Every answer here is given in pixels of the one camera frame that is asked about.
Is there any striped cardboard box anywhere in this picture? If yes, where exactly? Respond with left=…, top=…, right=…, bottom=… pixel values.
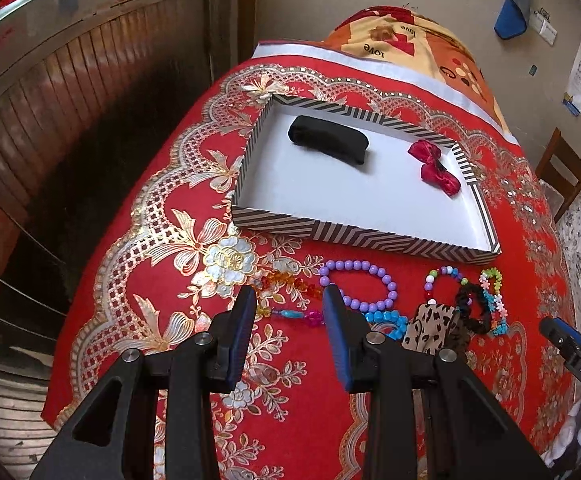
left=230, top=94, right=502, bottom=266

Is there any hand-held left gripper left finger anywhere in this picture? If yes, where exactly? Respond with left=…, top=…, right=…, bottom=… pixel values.
left=30, top=285, right=258, bottom=480

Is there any purple bead bracelet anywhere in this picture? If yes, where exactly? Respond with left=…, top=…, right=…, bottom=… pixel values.
left=319, top=259, right=397, bottom=313

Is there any blue grey hanging cloth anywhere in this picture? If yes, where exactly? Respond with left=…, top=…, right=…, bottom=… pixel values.
left=493, top=0, right=546, bottom=41

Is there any red satin bow hair clip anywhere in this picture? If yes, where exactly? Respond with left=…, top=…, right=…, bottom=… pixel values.
left=408, top=140, right=461, bottom=197

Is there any white wall switch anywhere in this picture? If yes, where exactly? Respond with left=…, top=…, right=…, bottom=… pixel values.
left=527, top=7, right=560, bottom=46

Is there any wooden slatted panel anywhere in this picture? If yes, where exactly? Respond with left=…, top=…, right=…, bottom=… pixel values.
left=0, top=0, right=251, bottom=480

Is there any black scrunchie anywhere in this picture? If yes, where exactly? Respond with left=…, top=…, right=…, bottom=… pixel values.
left=453, top=282, right=493, bottom=336

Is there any orange printed blanket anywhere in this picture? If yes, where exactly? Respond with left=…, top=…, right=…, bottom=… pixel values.
left=323, top=5, right=511, bottom=133

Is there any red gold embroidered tablecloth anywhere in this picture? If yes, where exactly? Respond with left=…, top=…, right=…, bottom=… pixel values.
left=40, top=40, right=578, bottom=480

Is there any rainbow crystal bead bracelet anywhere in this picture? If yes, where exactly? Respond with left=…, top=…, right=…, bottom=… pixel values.
left=250, top=272, right=327, bottom=326

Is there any wooden chair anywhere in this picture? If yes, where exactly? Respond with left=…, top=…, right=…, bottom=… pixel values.
left=535, top=127, right=581, bottom=223

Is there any black hair band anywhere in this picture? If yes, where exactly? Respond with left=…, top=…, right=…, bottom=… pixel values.
left=288, top=115, right=369, bottom=166

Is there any multicolour round bead bracelet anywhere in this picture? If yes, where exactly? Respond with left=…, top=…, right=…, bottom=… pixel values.
left=423, top=266, right=466, bottom=306

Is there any leopard print scrunchie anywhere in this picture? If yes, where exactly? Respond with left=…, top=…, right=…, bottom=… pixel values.
left=401, top=301, right=471, bottom=356

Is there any colourful flower bead bracelet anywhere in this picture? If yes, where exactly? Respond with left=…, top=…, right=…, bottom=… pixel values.
left=477, top=267, right=510, bottom=337

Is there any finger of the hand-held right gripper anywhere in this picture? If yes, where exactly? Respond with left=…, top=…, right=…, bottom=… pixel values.
left=539, top=316, right=581, bottom=361

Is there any white sheet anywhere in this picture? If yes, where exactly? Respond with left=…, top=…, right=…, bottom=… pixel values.
left=253, top=40, right=521, bottom=146

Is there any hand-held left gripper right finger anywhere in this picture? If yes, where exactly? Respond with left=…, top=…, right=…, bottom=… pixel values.
left=321, top=285, right=553, bottom=480

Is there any blue bead bracelet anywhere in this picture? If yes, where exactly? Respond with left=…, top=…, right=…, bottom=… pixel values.
left=363, top=310, right=410, bottom=341

